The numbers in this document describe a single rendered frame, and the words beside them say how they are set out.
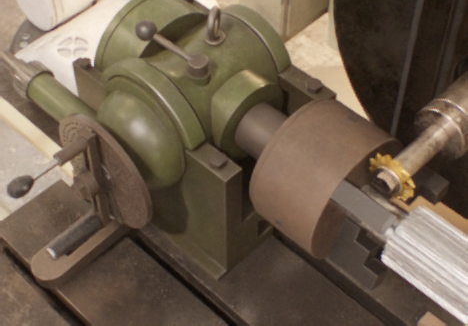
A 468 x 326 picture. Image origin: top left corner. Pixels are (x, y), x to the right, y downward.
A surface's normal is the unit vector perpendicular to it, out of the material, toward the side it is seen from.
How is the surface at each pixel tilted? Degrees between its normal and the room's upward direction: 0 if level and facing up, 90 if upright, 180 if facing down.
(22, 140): 0
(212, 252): 90
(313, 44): 0
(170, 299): 0
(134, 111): 21
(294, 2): 90
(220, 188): 90
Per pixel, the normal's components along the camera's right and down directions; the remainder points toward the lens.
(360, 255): -0.64, 0.22
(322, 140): -0.16, -0.50
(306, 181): -0.48, -0.10
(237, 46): 0.25, -0.41
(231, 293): 0.00, -0.65
